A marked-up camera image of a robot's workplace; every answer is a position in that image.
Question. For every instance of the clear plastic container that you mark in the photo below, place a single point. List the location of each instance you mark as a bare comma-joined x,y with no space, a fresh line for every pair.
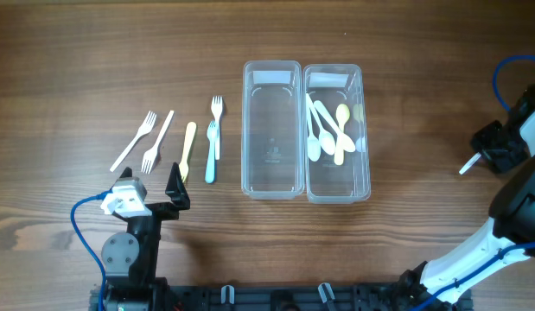
272,155
328,183

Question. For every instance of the yellow plastic fork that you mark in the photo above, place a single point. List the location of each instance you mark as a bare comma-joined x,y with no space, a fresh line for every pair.
188,143

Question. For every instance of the yellow plastic spoon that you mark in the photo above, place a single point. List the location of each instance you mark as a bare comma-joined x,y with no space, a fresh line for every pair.
342,115

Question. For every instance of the white plastic fork near container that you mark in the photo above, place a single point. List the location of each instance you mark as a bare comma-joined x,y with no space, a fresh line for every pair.
217,110

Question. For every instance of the right clear plastic container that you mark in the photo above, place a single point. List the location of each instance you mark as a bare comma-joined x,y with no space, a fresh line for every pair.
328,183

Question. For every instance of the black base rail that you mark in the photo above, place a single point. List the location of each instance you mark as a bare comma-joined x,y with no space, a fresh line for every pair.
358,297

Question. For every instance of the white plastic fork upside down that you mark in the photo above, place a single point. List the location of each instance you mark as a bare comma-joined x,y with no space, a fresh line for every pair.
150,156

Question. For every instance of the white plastic fork far left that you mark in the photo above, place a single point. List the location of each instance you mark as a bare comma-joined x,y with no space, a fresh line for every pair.
144,129

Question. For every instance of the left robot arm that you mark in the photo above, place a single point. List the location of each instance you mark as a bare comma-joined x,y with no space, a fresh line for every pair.
130,257

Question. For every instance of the white spoon crossing yellow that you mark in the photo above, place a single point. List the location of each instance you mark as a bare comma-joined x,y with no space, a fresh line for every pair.
314,147

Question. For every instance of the white plastic spoon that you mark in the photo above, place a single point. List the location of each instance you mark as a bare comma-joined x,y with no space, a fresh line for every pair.
470,163
325,138
342,139

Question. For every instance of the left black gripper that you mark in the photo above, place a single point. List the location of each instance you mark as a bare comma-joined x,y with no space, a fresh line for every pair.
176,192

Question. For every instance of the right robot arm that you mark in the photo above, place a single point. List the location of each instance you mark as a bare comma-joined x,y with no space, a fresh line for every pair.
508,235

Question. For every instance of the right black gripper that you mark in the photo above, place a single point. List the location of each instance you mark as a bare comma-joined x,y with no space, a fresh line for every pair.
498,163

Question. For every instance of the left clear plastic container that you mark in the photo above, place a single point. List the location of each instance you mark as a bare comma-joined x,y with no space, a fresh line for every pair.
272,155

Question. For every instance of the light blue plastic fork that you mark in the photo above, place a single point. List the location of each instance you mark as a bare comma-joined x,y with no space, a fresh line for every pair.
212,133

